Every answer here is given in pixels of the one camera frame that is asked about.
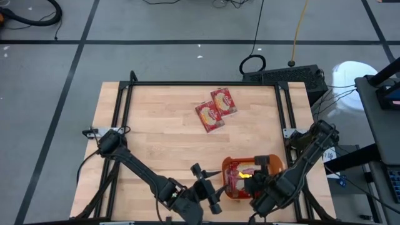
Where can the black desk monitor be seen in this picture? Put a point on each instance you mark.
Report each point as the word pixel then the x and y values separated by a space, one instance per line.
pixel 387 100

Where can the red Orville popcorn bag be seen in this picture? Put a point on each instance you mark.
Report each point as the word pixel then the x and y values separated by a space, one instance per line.
pixel 234 184
pixel 210 116
pixel 242 165
pixel 223 102

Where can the white paper note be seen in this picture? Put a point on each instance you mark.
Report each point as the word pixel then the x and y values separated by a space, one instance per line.
pixel 329 154

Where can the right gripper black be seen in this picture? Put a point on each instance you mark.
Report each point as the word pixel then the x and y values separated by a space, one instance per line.
pixel 270 187

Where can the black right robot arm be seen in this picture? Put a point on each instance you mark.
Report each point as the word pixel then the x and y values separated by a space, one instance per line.
pixel 300 162

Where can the black perforated computer case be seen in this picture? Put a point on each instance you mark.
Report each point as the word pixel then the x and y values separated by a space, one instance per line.
pixel 287 76

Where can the orange plastic basket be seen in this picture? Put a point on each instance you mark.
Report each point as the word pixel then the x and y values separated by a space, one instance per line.
pixel 276 162

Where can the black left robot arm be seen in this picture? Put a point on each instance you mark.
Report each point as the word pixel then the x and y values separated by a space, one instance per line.
pixel 137 165

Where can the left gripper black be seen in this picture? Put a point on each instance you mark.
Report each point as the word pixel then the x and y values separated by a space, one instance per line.
pixel 204 190

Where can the black aluminium rig frame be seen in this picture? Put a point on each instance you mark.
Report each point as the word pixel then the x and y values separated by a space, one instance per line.
pixel 203 83

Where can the blue tag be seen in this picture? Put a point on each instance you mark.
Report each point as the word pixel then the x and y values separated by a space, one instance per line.
pixel 342 181

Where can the black keyboard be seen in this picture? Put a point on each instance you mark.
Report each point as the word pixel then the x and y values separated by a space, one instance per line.
pixel 394 184

